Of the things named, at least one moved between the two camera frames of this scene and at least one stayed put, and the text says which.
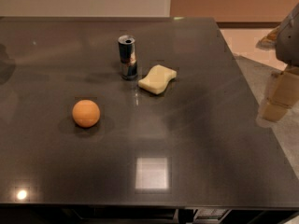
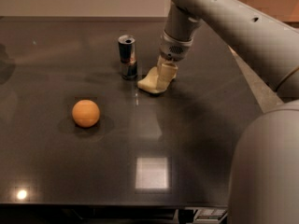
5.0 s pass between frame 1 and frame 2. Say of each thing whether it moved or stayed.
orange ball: stayed
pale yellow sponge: stayed
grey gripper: moved
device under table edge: stayed
